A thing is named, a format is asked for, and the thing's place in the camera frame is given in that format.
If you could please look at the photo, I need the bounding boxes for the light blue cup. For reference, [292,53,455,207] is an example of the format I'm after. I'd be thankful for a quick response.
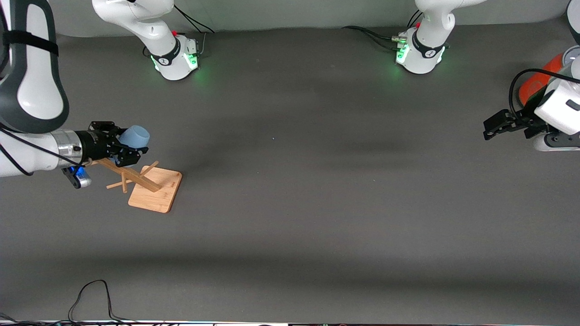
[118,125,150,157]

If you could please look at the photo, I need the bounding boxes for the orange cylindrical container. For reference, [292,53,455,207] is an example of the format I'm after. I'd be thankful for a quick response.
[518,53,567,106]

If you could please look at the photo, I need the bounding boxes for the wooden mug tree stand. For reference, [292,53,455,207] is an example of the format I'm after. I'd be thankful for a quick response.
[86,157,183,214]

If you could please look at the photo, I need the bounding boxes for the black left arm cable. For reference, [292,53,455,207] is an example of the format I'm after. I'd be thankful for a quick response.
[508,68,580,115]

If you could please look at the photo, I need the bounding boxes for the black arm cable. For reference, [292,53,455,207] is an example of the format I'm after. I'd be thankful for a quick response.
[508,68,580,115]
[0,121,85,177]

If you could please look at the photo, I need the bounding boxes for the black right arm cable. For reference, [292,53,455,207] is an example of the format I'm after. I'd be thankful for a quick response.
[0,121,85,177]

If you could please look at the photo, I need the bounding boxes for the black right base cables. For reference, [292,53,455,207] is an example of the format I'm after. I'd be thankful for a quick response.
[172,5,216,56]

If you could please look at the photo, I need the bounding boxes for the black base cables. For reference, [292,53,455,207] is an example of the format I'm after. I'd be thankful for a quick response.
[342,10,423,51]
[172,5,216,56]

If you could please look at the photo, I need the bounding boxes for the black looped cable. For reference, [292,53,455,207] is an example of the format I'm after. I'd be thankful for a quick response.
[68,279,136,323]

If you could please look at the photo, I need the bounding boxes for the black left base cables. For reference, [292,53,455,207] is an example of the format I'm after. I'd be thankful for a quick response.
[342,10,423,51]

